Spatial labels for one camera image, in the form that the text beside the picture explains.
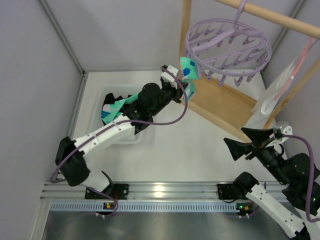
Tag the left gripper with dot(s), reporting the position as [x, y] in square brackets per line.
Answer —
[176, 90]

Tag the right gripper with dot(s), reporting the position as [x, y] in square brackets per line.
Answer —
[258, 148]

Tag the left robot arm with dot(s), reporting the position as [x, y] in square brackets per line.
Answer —
[126, 117]

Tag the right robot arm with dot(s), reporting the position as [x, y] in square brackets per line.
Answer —
[298, 174]

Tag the wooden hanger rack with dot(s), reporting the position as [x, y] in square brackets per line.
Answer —
[225, 106]

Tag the pile of socks in bin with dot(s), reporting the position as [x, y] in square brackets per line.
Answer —
[112, 105]

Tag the purple round clip hanger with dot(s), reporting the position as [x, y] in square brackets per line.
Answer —
[227, 47]

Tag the clear plastic bag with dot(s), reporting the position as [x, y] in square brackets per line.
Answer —
[267, 102]

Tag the white plastic bin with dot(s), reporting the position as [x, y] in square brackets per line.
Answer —
[123, 90]

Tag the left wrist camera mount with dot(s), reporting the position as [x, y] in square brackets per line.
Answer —
[169, 76]

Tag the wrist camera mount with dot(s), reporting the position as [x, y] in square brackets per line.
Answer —
[169, 76]
[280, 129]

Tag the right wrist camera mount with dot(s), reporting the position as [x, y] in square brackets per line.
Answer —
[280, 129]

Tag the aluminium rail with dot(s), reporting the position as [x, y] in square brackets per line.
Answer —
[149, 191]

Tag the perforated cable duct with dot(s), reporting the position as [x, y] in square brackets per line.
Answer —
[148, 207]

